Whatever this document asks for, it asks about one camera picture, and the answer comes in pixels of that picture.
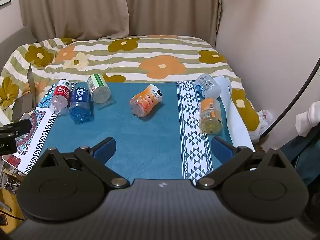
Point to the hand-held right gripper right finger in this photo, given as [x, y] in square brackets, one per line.
[222, 151]

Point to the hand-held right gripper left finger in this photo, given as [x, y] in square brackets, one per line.
[104, 150]

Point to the orange cartoon label bottle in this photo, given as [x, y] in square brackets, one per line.
[146, 100]

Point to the grey laptop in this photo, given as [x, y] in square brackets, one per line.
[25, 105]

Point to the orange label clear bottle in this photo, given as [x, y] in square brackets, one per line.
[211, 115]

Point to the blue towel with triangle band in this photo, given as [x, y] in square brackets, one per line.
[150, 137]

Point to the pink white plastic bag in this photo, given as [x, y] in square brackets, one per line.
[263, 121]

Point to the blue drink bottle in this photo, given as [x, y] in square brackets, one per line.
[80, 103]

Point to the red label water bottle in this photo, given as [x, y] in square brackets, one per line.
[60, 95]

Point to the green label clear bottle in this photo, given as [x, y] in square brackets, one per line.
[98, 88]

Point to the pale blue label bottle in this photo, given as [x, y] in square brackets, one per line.
[207, 86]

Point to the yellow wooden object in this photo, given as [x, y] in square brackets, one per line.
[8, 205]

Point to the person's jeans leg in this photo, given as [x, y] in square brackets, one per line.
[303, 155]

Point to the grey sofa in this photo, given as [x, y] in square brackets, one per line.
[17, 37]

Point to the floral striped blanket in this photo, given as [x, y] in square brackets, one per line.
[160, 52]

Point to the beige curtain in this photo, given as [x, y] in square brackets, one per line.
[100, 7]

